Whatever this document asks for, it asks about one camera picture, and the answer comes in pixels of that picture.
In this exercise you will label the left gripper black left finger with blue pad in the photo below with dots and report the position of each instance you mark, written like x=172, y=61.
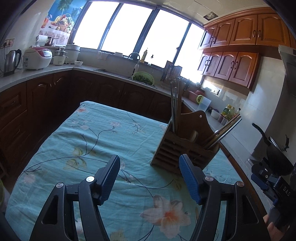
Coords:
x=56, y=220

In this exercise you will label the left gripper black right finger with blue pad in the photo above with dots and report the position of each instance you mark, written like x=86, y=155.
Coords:
x=243, y=220

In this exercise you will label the dark lower kitchen cabinets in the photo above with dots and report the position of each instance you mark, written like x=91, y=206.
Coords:
x=31, y=110

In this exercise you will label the person's right hand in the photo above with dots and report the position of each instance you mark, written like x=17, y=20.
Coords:
x=274, y=233

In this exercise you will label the teal floral tablecloth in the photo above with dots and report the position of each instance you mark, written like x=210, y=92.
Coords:
x=146, y=202

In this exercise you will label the green colander with vegetables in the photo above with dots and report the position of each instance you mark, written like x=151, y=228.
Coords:
x=143, y=77

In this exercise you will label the fruit poster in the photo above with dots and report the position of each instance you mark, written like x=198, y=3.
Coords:
x=60, y=20

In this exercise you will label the wooden chopsticks in holder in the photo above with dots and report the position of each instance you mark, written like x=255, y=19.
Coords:
x=221, y=133

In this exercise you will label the brown wooden utensil holder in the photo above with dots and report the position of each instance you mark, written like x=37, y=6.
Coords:
x=190, y=138

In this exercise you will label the knife rack on counter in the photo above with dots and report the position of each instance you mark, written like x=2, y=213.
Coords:
x=170, y=74

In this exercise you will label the condiment bottles group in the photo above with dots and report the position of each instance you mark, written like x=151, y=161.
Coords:
x=228, y=114

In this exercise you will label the metal chopsticks in holder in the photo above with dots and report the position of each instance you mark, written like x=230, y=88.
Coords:
x=176, y=98

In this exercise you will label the steel electric kettle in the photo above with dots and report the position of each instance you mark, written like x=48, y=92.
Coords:
x=12, y=61

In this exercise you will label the small white blender appliance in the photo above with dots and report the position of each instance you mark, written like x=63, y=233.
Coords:
x=60, y=56

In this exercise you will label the upper wooden wall cabinets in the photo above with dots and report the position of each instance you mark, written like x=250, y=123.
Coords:
x=232, y=45

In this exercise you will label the white red rice cooker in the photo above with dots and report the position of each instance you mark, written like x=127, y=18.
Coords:
x=36, y=58

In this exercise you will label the white steamer pot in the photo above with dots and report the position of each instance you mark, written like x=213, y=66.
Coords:
x=72, y=53

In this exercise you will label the clear plastic measuring jug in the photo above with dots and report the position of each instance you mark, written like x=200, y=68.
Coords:
x=203, y=103

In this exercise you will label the black wok on stove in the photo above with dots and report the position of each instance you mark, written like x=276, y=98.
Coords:
x=276, y=160

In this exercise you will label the sink faucet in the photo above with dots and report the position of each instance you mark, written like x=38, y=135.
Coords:
x=135, y=56

